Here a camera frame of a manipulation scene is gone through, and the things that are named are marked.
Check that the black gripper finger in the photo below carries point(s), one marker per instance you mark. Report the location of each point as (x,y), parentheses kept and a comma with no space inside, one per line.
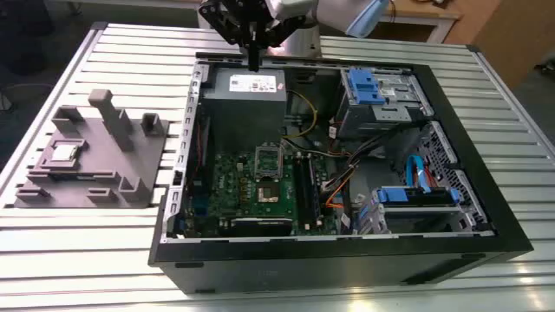
(279,32)
(226,26)

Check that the silver CPU chip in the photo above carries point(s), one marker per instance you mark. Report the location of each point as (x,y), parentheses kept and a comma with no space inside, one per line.
(65,152)

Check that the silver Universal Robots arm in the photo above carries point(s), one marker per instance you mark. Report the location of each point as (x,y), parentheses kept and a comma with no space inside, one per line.
(303,42)

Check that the CPU socket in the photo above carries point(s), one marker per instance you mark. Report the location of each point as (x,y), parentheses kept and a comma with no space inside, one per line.
(269,194)

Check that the blue plastic drive latch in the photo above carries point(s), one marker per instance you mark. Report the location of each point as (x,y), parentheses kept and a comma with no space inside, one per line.
(365,87)

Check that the grey power supply unit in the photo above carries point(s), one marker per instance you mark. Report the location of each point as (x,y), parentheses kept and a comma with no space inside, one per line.
(243,113)

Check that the black table corner cap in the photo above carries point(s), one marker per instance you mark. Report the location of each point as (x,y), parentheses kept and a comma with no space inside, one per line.
(99,26)
(473,48)

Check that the silver optical drive cage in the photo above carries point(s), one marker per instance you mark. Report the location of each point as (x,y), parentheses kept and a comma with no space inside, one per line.
(390,113)

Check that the black RAM stick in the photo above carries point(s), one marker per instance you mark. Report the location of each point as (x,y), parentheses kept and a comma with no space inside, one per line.
(315,188)

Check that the grey plastic parts rack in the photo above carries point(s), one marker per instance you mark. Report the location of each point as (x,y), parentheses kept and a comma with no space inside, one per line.
(113,162)

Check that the green motherboard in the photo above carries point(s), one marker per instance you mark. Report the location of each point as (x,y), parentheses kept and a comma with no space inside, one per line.
(230,195)

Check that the brown wooden cabinet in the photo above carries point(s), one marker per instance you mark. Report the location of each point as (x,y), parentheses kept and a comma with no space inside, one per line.
(511,39)

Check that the hard disk in blue carrier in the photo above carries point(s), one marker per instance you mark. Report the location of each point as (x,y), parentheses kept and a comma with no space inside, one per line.
(397,196)

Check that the green RAM stick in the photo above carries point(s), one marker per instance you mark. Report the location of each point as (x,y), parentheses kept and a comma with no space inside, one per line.
(71,177)

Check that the black graphics card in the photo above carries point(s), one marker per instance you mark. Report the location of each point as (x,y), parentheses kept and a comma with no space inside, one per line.
(261,227)

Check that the black chair base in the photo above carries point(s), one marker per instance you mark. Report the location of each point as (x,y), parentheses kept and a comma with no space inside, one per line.
(547,66)

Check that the silver disk bay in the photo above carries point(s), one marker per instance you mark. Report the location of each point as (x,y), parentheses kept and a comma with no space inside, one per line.
(417,211)

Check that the black open PC case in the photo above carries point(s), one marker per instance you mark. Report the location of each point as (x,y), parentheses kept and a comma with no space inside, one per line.
(303,266)

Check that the wooden desk with white frame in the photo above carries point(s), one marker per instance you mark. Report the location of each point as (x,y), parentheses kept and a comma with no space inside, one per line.
(434,13)

